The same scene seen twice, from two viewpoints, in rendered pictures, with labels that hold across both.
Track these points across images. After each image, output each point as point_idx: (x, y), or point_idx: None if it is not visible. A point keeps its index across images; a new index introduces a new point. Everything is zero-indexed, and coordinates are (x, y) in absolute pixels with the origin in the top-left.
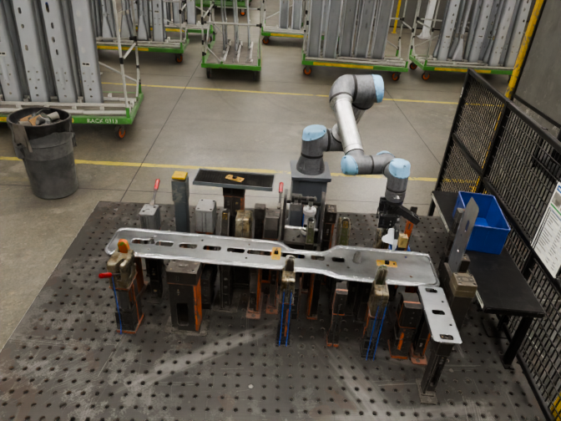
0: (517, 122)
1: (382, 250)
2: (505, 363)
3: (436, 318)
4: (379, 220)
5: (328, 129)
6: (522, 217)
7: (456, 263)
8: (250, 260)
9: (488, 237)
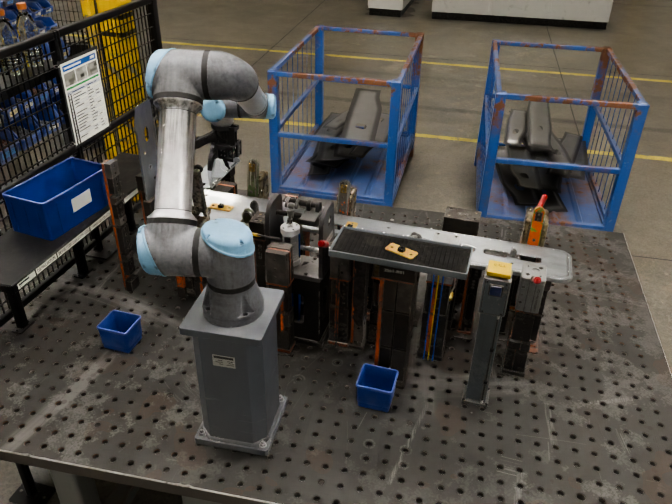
0: None
1: (211, 219)
2: (136, 227)
3: (221, 167)
4: (241, 145)
5: (193, 233)
6: (41, 153)
7: (154, 178)
8: (384, 225)
9: (90, 174)
